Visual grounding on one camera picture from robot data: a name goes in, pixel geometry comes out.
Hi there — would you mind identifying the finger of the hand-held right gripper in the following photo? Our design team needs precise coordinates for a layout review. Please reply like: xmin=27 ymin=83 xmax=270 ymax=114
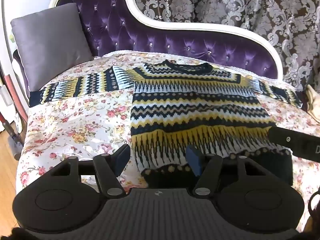
xmin=267 ymin=126 xmax=320 ymax=163

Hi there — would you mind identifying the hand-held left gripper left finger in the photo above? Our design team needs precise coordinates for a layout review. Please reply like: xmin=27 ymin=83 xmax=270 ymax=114
xmin=49 ymin=144 xmax=132 ymax=198

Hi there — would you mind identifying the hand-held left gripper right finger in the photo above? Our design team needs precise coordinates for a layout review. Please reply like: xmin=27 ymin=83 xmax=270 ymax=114
xmin=186 ymin=145 xmax=267 ymax=197

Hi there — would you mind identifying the yellow navy patterned knit sweater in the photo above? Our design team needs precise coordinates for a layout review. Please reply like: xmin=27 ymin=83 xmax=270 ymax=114
xmin=29 ymin=59 xmax=304 ymax=188

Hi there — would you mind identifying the beige cloth item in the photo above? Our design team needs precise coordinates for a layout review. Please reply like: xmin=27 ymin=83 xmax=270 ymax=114
xmin=307 ymin=84 xmax=320 ymax=123

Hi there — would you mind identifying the floral quilted blanket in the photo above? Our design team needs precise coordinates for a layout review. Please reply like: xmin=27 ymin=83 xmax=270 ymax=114
xmin=15 ymin=50 xmax=320 ymax=230

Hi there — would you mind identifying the red and grey vacuum cleaner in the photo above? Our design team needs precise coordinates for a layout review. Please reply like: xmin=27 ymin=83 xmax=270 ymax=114
xmin=0 ymin=65 xmax=28 ymax=161

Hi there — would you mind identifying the grey square pillow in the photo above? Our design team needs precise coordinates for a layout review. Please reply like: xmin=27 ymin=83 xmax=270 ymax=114
xmin=10 ymin=3 xmax=94 ymax=92

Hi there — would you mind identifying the brown silver damask curtain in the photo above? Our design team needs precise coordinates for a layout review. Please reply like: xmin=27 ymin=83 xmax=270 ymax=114
xmin=125 ymin=0 xmax=320 ymax=93

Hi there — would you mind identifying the purple tufted sofa white frame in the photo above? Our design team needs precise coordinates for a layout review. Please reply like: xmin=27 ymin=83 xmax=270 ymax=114
xmin=12 ymin=0 xmax=284 ymax=98

